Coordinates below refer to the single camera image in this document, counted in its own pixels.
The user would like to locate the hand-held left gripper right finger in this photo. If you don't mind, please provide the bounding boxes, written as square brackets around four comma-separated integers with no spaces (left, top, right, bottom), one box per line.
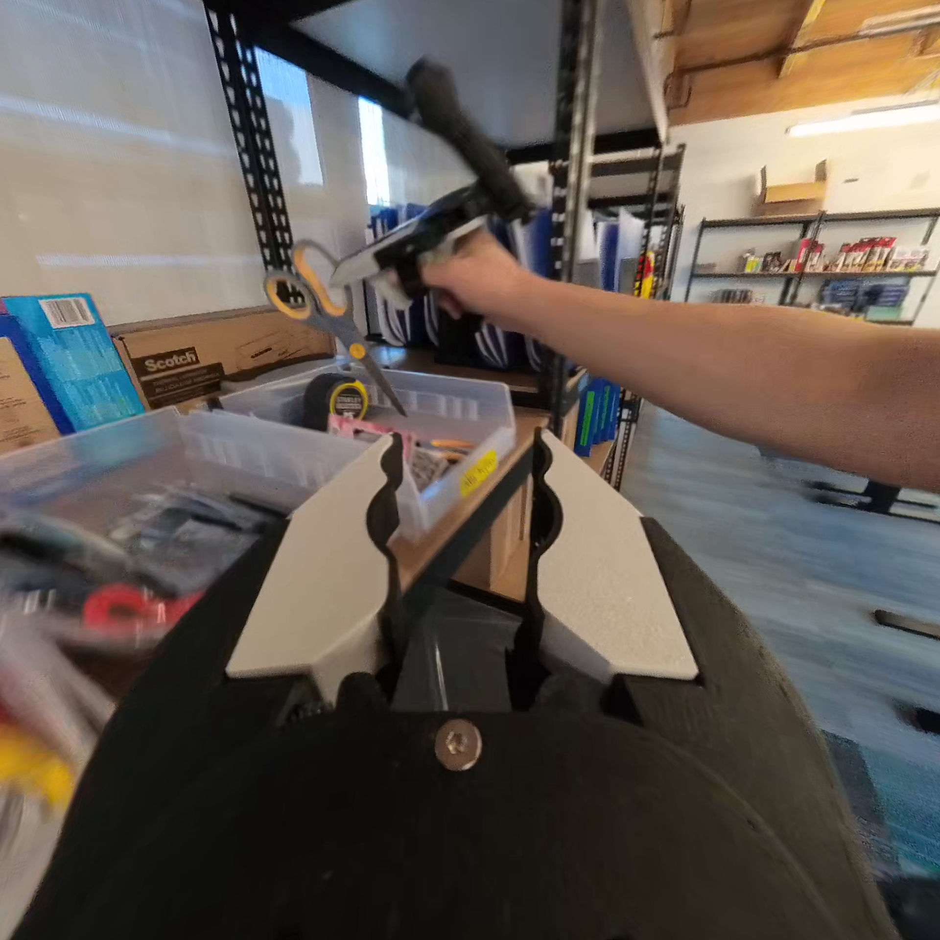
[505,427,701,712]

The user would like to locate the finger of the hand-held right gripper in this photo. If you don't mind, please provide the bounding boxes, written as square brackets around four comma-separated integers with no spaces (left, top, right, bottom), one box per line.
[329,213,489,289]

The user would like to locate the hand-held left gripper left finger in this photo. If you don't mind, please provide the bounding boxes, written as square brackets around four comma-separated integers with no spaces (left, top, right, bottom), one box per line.
[225,432,406,709]

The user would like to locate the grey yellow scissors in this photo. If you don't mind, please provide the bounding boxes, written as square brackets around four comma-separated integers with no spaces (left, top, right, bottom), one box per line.
[263,238,408,420]

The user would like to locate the small clear plastic bin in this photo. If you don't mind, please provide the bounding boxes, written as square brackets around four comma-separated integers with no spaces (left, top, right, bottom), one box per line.
[216,363,517,544]

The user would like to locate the person's right forearm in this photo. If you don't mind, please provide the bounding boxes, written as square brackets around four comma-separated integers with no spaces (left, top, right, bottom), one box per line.
[529,268,940,493]

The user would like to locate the person's right hand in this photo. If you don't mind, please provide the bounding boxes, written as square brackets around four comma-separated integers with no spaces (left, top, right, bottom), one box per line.
[383,236,539,320]

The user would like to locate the brown cardboard box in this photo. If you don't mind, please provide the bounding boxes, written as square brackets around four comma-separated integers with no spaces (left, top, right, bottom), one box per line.
[110,305,339,412]
[451,477,531,603]

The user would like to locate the wooden shelf board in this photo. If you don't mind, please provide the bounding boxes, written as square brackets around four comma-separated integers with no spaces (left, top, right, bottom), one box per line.
[367,345,588,596]

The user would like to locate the black metal shelf rack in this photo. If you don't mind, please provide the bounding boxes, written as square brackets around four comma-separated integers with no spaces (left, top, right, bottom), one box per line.
[202,0,687,596]

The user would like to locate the black yellow tape measure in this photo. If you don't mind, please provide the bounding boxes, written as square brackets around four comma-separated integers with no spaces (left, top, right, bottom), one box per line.
[303,373,370,434]

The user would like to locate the pink packet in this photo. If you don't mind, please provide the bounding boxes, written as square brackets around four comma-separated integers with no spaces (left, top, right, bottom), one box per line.
[328,413,390,442]

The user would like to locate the row of blue binders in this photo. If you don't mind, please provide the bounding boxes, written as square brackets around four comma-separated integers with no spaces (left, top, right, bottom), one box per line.
[367,204,559,372]

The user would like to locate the blue green boxes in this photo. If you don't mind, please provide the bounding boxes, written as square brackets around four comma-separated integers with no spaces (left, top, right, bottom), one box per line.
[576,378,621,456]

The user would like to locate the red round item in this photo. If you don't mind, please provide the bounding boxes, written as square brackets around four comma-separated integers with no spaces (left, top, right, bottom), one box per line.
[79,582,203,641]

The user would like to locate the large clear plastic bin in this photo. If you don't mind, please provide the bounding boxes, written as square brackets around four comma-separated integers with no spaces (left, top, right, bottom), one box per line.
[0,407,383,940]

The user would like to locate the blue cardboard box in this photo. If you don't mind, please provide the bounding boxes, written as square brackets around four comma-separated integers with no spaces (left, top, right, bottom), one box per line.
[0,294,146,434]

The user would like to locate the open cardboard box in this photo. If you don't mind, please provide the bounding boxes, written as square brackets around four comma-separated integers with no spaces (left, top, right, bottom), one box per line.
[756,160,831,217]

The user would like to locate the yellow blurred item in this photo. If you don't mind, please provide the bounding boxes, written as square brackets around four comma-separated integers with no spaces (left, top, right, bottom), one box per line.
[0,723,78,816]

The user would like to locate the brown cardboard packet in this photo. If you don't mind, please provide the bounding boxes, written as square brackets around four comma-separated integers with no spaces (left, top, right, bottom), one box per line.
[0,338,61,456]

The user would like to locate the group of blue packs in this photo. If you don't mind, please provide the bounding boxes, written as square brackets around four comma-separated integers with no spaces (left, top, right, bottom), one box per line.
[819,279,915,320]

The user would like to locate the ceiling light fixture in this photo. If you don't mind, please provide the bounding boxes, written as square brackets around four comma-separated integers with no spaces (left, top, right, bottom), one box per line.
[786,103,940,141]

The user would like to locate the row of snack packets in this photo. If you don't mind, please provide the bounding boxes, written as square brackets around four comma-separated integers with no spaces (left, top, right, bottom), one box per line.
[738,235,932,274]

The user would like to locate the black wire shelf rack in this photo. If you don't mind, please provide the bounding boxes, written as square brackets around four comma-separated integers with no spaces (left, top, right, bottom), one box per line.
[686,209,940,328]

